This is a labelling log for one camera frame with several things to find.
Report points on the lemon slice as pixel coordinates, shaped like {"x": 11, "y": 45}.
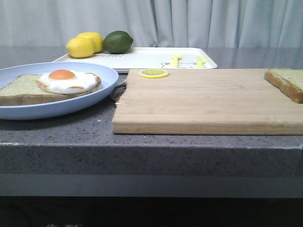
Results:
{"x": 153, "y": 73}

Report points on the light blue plate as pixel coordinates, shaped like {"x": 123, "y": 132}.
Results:
{"x": 109, "y": 78}

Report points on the yellow plastic knife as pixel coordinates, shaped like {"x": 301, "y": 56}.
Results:
{"x": 200, "y": 62}

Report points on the fried egg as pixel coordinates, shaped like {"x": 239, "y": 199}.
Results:
{"x": 68, "y": 82}

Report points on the grey curtain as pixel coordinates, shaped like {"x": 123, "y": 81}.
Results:
{"x": 155, "y": 23}

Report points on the white rectangular tray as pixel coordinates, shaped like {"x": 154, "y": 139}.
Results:
{"x": 145, "y": 57}

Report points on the wooden cutting board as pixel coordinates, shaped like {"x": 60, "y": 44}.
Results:
{"x": 206, "y": 102}

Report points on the green lime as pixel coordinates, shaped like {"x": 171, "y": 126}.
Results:
{"x": 117, "y": 42}

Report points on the rear yellow lemon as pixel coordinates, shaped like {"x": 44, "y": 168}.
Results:
{"x": 96, "y": 38}

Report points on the front yellow lemon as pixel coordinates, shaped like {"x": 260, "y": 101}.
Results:
{"x": 80, "y": 47}

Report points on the metal board handle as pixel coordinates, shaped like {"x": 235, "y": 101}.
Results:
{"x": 118, "y": 91}

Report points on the bread slice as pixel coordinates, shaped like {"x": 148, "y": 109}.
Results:
{"x": 289, "y": 81}
{"x": 24, "y": 90}

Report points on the yellow lemon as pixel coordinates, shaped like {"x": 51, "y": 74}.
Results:
{"x": 96, "y": 38}
{"x": 80, "y": 47}

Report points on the yellow plastic fork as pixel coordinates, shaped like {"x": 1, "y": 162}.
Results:
{"x": 175, "y": 60}

